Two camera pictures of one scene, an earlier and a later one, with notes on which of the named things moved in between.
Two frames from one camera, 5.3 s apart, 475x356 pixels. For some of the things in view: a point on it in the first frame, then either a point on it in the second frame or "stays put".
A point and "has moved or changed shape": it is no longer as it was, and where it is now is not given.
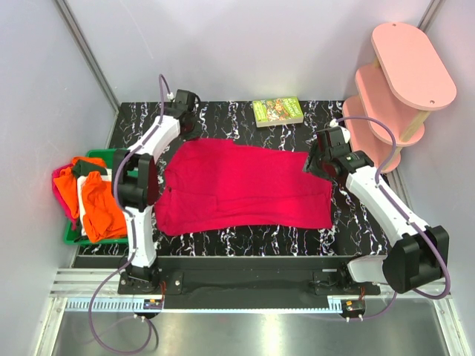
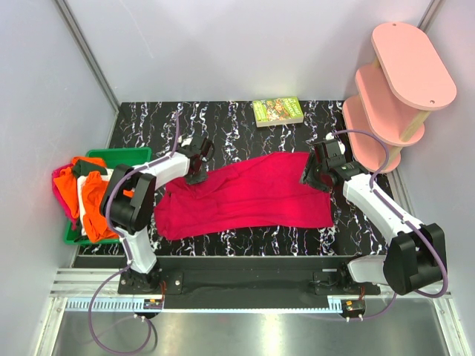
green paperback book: [277, 112] stays put
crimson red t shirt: [205, 184] has moved or changed shape
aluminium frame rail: [88, 54] stays put
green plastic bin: [71, 234] stays put
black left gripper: [193, 116] → [199, 179]
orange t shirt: [102, 213] stays put
